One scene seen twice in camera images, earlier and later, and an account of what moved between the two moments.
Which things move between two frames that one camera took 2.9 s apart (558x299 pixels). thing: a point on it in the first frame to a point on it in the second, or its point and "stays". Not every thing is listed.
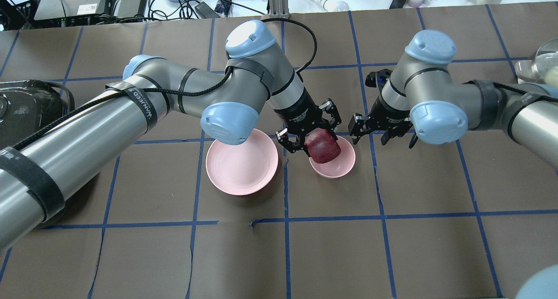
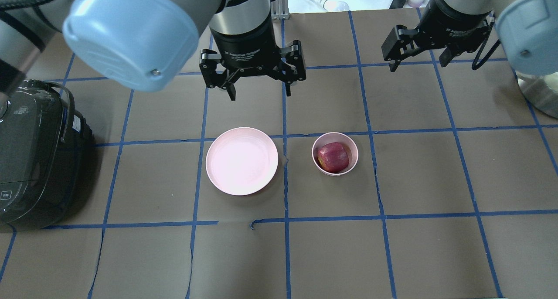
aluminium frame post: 278,1 stays
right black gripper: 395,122 to 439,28
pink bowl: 340,164 stays
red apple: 322,146 to 333,157
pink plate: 245,169 stays
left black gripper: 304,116 to 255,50
